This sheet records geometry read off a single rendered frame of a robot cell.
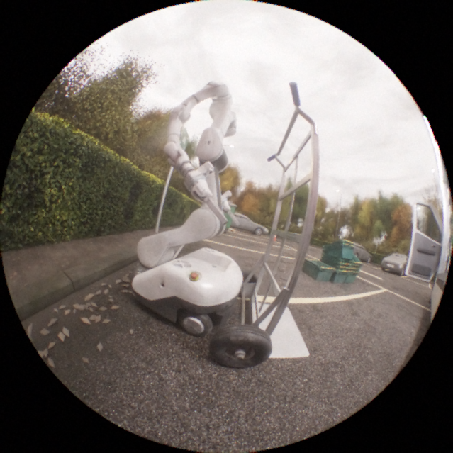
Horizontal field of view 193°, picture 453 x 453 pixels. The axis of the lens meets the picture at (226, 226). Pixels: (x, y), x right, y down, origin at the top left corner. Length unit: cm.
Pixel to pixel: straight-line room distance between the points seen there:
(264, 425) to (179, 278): 69
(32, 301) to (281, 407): 114
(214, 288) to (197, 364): 37
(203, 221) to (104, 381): 84
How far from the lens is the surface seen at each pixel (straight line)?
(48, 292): 96
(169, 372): 65
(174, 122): 79
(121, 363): 68
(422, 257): 422
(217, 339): 54
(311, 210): 49
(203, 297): 56
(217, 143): 78
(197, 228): 65
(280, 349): 85
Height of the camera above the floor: 60
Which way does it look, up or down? 2 degrees down
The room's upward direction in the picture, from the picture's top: 13 degrees clockwise
